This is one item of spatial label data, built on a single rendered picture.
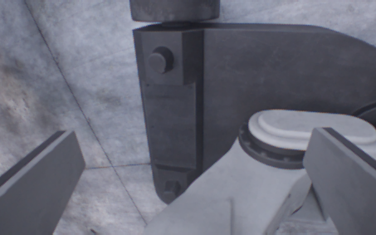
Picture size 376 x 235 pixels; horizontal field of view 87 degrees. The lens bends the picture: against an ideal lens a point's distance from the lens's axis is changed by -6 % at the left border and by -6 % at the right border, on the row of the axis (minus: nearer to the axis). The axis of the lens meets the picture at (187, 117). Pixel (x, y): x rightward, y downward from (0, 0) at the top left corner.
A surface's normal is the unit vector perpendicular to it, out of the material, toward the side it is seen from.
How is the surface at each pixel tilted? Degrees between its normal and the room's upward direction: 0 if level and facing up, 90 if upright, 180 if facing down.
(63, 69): 0
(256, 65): 0
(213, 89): 0
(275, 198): 90
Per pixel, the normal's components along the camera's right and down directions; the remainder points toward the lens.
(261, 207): -0.03, -0.87
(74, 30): -0.22, 0.48
